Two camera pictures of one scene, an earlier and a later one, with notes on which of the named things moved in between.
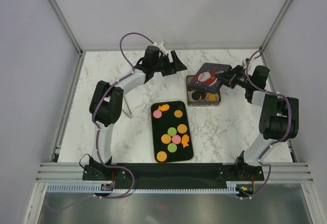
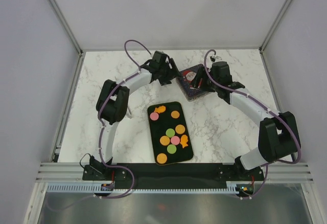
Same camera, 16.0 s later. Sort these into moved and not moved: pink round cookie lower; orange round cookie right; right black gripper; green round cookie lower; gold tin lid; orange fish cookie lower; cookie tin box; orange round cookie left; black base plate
Moved: right black gripper; gold tin lid; cookie tin box
Not moved: orange fish cookie lower; black base plate; green round cookie lower; orange round cookie left; orange round cookie right; pink round cookie lower
